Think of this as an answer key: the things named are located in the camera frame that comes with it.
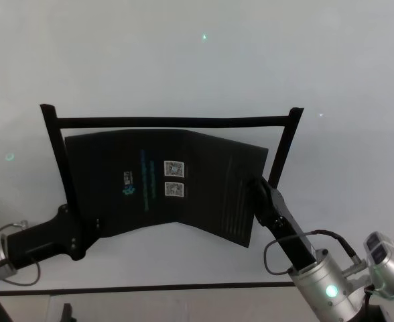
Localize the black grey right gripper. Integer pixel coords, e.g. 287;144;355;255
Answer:
243;176;318;271

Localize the small black robot part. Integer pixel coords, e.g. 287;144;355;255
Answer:
62;303;76;322

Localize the thin black edge strip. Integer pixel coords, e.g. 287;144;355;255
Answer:
0;281;297;297

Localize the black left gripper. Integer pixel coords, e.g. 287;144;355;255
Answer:
5;203;106;269

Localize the long black tape strip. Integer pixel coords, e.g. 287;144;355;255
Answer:
55;115;291;129

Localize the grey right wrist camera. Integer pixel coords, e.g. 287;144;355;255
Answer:
364;231;394;299

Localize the grey left arm cable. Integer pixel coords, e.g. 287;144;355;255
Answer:
0;219;42;286

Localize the braided right arm cable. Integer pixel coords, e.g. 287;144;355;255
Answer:
263;229;364;276

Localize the black printed poster sheet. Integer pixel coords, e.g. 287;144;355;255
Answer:
64;127;269;249

